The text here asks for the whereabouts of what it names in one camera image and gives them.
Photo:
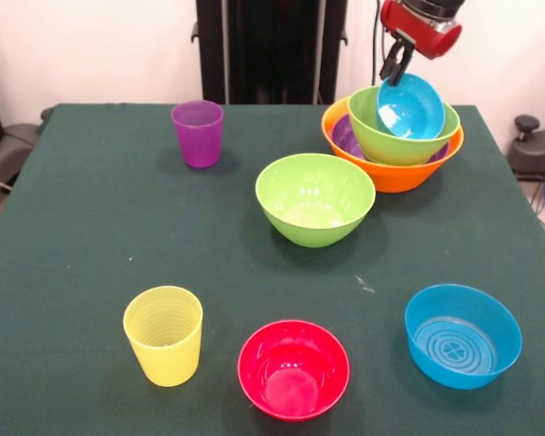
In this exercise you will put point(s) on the large orange bowl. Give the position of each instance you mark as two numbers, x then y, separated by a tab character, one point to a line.
399	179

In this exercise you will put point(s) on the blue bowl with ribbed bottom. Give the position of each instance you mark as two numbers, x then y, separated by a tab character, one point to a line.
463	340

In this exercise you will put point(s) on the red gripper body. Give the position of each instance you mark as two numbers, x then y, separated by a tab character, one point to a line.
422	34

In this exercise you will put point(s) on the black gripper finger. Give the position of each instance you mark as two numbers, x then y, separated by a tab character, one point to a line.
390	61
400	66

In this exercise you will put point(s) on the purple cup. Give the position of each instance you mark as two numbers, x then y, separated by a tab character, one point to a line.
199	141

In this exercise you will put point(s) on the purple bowl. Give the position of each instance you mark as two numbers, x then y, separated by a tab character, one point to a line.
345	136

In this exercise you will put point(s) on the large green bowl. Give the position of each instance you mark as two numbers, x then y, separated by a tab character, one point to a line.
390	150
315	200

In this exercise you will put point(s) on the red bowl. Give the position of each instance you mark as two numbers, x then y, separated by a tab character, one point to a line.
294	379

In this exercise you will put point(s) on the small light blue bowl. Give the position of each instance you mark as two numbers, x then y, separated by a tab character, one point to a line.
411	113

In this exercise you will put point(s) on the grey chair base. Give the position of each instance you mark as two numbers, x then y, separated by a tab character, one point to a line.
13	141

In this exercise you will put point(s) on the dark green tablecloth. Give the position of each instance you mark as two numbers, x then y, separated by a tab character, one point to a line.
95	204

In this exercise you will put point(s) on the yellow ribbed cup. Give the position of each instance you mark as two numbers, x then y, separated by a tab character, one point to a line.
163	354

